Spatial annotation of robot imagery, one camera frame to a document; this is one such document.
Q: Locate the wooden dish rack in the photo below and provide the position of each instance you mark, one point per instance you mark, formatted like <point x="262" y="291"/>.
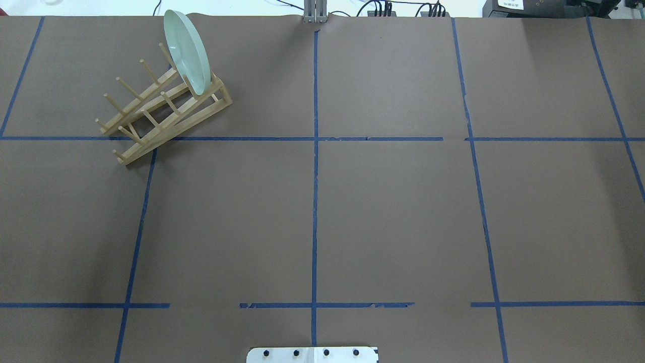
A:
<point x="164" y="110"/>

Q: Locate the pale green ceramic plate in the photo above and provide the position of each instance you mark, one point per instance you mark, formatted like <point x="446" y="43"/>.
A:
<point x="187" y="50"/>

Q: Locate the white metal mounting plate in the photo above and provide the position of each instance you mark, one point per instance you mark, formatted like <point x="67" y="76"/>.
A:
<point x="313" y="354"/>

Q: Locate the black device with label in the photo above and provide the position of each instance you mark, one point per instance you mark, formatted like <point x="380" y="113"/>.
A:
<point x="548" y="9"/>

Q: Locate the black cable connectors left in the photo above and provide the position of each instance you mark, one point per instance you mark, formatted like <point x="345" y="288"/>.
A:
<point x="376" y="9"/>

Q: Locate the black cable connectors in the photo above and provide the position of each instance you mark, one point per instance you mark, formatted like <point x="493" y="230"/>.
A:
<point x="431" y="10"/>
<point x="376" y="9"/>

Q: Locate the black cable connectors right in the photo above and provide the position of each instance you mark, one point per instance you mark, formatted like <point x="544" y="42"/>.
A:
<point x="431" y="10"/>

